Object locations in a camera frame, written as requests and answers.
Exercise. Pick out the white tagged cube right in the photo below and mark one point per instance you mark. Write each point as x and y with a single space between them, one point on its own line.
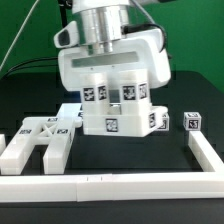
192 121

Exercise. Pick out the white tagged cube left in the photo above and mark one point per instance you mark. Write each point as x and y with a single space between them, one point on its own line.
166 123

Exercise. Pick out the white block at left edge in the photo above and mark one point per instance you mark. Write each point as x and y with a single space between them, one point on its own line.
2 143

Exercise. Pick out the white tagged cube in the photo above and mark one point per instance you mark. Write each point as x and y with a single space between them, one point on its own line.
192 121
166 123

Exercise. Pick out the white marker base plate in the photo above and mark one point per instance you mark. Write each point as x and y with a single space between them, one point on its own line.
69 110

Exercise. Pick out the black vertical pole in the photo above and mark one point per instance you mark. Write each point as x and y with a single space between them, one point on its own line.
64 6

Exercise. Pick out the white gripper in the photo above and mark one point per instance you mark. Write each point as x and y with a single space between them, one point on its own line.
141 50

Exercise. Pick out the white chair seat part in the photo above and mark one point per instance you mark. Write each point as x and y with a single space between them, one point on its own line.
124 125

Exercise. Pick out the white chair back frame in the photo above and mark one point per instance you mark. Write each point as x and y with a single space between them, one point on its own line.
55 133

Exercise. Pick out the white L-shaped fence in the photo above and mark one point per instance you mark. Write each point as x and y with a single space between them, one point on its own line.
208 183

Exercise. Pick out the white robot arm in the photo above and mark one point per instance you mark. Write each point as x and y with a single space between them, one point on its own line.
102 40

